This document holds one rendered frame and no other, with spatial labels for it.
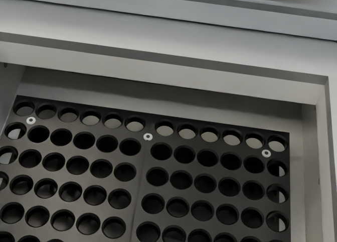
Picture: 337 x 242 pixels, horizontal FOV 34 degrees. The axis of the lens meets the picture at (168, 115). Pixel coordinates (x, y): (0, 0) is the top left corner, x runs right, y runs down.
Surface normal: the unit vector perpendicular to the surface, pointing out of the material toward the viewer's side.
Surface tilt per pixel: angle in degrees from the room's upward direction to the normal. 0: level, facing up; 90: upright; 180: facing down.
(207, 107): 0
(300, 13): 0
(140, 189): 0
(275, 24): 90
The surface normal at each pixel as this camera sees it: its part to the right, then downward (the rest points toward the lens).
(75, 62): -0.12, 0.78
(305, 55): 0.07, -0.61
